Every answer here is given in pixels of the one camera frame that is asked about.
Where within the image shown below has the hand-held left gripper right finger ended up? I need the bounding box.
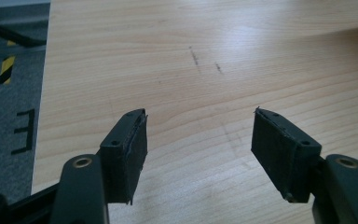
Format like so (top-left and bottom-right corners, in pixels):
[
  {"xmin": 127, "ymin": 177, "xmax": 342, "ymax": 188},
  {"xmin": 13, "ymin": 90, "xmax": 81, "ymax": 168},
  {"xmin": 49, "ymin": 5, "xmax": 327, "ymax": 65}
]
[{"xmin": 251, "ymin": 106, "xmax": 358, "ymax": 224}]

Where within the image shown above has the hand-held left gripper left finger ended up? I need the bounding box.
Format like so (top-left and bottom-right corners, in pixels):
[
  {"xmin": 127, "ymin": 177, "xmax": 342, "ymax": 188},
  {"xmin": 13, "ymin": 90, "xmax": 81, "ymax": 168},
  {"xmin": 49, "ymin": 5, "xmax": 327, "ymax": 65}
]
[{"xmin": 49, "ymin": 107, "xmax": 149, "ymax": 224}]

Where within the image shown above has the yellow black striped floor tape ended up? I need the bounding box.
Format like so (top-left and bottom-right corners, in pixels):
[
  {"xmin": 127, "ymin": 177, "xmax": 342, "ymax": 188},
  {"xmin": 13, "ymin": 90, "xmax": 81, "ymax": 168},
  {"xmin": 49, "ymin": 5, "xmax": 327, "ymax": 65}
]
[{"xmin": 0, "ymin": 39, "xmax": 17, "ymax": 86}]

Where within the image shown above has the black cable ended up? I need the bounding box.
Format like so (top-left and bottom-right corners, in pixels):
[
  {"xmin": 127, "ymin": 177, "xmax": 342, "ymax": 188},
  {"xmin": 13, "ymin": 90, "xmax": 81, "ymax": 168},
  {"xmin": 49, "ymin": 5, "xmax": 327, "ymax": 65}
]
[{"xmin": 0, "ymin": 10, "xmax": 48, "ymax": 49}]

